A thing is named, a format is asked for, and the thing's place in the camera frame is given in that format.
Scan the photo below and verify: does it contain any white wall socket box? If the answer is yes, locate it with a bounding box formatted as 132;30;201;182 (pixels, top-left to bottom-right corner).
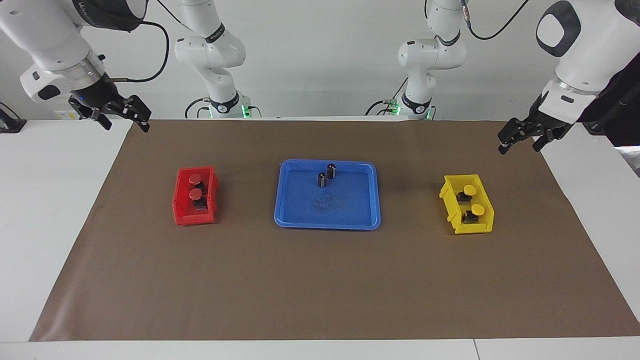
54;97;83;121

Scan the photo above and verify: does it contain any black clamp mount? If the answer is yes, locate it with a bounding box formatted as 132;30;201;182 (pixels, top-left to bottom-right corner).
0;102;27;134

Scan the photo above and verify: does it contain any black right base cable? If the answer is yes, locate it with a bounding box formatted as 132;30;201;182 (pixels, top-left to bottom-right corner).
184;96;211;119

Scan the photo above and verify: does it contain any red plastic bin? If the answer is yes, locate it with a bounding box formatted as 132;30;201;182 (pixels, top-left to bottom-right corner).
172;166;221;227

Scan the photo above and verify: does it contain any black base cable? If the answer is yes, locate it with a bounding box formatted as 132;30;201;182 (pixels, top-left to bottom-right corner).
184;96;211;119
364;77;408;117

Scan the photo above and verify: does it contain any brown table mat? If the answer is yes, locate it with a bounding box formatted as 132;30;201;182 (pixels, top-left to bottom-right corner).
29;119;640;342

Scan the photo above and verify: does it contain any yellow push button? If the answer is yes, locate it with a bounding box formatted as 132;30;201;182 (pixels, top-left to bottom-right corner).
457;184;478;206
462;203;487;224

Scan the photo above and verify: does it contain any yellow plastic bin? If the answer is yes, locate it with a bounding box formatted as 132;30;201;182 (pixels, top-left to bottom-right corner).
439;174;495;235

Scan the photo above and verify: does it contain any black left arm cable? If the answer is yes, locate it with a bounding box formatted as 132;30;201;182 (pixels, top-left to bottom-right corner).
462;0;531;41

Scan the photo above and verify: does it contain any black equipment stand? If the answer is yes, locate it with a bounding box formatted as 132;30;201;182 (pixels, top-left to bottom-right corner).
580;60;640;148

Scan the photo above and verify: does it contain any blue plastic tray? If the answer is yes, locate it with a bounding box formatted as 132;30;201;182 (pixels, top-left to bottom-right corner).
273;159;382;231

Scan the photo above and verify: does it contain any black left base cable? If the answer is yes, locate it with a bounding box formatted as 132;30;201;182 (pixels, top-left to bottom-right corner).
364;77;408;117

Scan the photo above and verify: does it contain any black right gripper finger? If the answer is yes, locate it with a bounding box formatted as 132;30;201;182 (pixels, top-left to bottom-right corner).
91;111;113;132
134;106;153;134

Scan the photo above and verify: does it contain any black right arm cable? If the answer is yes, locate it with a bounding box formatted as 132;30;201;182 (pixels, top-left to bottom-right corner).
105;0;188;84

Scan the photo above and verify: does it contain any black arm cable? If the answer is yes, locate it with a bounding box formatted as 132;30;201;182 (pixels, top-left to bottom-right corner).
105;0;188;84
462;0;531;41

